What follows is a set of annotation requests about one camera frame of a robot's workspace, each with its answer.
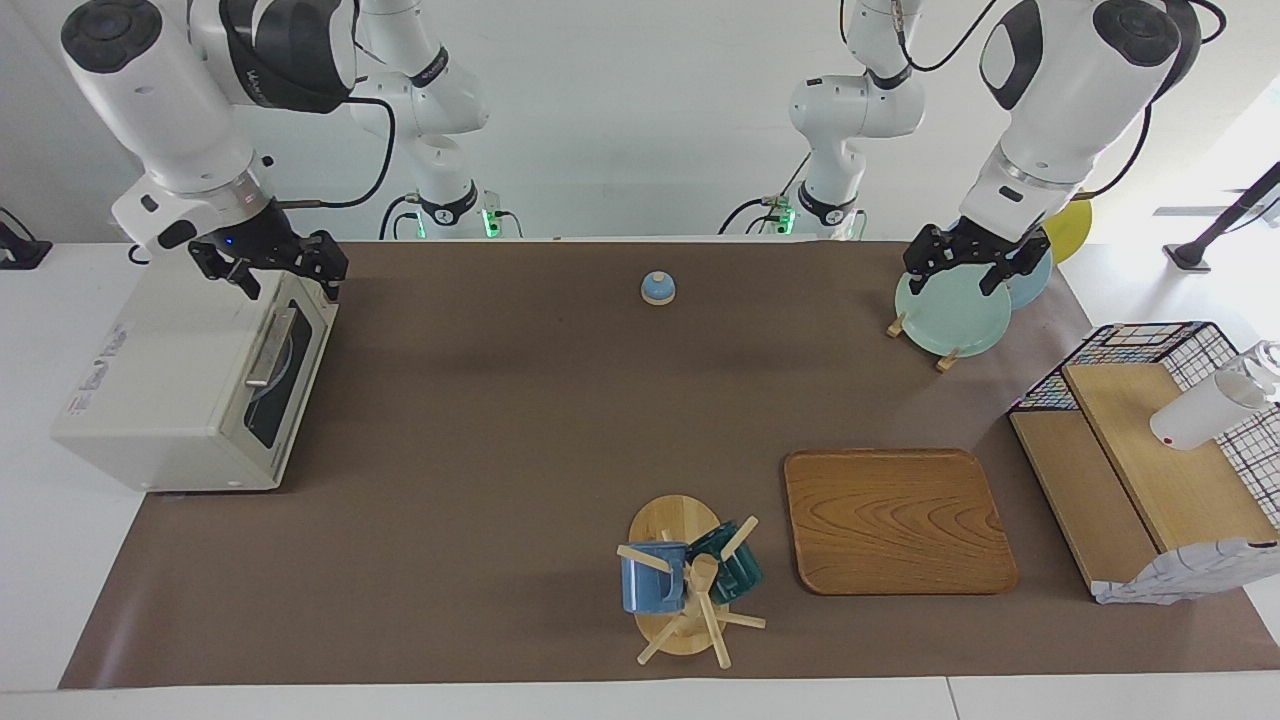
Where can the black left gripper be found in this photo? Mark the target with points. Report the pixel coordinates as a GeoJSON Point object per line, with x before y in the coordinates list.
{"type": "Point", "coordinates": [985, 242]}

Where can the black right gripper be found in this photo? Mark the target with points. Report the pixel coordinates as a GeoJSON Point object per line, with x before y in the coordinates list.
{"type": "Point", "coordinates": [255, 240]}

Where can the light blue round plate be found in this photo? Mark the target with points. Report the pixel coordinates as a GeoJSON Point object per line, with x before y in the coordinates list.
{"type": "Point", "coordinates": [285, 368]}

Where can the glass oven door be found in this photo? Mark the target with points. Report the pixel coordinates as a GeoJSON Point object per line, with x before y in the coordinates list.
{"type": "Point", "coordinates": [300, 400]}

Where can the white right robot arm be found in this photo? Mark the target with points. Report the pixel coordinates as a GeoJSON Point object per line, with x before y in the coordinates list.
{"type": "Point", "coordinates": [160, 90]}

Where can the beige toaster oven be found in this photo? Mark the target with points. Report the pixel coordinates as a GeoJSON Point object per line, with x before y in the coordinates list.
{"type": "Point", "coordinates": [160, 380]}

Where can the light green plate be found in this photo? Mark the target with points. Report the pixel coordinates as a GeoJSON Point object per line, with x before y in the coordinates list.
{"type": "Point", "coordinates": [950, 320]}

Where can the yellow plate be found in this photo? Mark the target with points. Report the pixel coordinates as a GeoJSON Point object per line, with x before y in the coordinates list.
{"type": "Point", "coordinates": [1072, 232]}

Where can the wooden plate rack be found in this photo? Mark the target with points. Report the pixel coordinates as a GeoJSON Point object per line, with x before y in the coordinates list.
{"type": "Point", "coordinates": [895, 326]}

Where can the black stand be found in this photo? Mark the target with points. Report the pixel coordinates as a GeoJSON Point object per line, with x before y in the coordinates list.
{"type": "Point", "coordinates": [1190, 257]}

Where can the large brown table mat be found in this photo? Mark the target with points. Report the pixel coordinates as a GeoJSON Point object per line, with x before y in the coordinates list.
{"type": "Point", "coordinates": [480, 420]}

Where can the wooden serving tray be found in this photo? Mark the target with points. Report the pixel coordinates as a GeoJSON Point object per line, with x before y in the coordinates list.
{"type": "Point", "coordinates": [900, 520]}

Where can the white cup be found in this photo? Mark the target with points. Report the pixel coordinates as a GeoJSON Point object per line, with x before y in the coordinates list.
{"type": "Point", "coordinates": [1200, 415]}

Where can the wooden two-tier shelf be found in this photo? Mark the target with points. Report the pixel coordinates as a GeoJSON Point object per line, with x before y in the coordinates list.
{"type": "Point", "coordinates": [1170, 480]}

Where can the clear glass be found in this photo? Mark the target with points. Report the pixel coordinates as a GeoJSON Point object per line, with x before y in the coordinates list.
{"type": "Point", "coordinates": [1262, 362]}

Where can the small blue dome bell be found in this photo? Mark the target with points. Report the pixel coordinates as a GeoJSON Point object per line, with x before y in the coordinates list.
{"type": "Point", "coordinates": [658, 290]}

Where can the dark green mug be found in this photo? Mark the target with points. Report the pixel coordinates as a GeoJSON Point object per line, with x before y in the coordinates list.
{"type": "Point", "coordinates": [740, 575]}

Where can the wooden mug tree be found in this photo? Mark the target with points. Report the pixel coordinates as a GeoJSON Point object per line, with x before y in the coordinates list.
{"type": "Point", "coordinates": [672, 520]}

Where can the blue mug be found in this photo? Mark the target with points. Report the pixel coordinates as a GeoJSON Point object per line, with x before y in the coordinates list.
{"type": "Point", "coordinates": [645, 590]}

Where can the black bracket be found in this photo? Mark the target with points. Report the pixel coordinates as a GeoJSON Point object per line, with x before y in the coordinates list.
{"type": "Point", "coordinates": [25, 255]}

